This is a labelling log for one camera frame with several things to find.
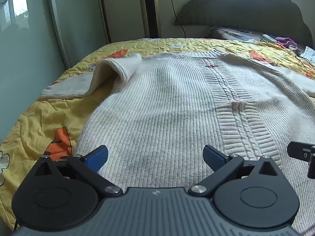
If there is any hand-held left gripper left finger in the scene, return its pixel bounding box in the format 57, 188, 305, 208
31, 145, 123, 198

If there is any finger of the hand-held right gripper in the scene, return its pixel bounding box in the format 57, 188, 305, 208
287, 141, 315, 177

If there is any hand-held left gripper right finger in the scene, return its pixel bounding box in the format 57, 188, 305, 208
188, 145, 284, 197

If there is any white knit sweater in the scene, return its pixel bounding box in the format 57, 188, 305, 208
41, 49, 315, 234

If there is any yellow carrot-print quilt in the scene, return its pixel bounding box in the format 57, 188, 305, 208
0, 38, 315, 227

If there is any purple cloth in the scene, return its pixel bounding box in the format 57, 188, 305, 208
275, 37, 297, 48

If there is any glass wardrobe sliding door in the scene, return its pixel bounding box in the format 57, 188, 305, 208
0, 0, 110, 140

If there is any grey scalloped headboard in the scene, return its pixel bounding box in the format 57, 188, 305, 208
174, 0, 313, 47

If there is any gold tower fan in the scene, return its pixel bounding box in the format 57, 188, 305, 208
137, 0, 161, 38

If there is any thin black cable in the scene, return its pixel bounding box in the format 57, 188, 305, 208
295, 55, 315, 70

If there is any black power cable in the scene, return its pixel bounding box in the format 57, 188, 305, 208
167, 0, 186, 38

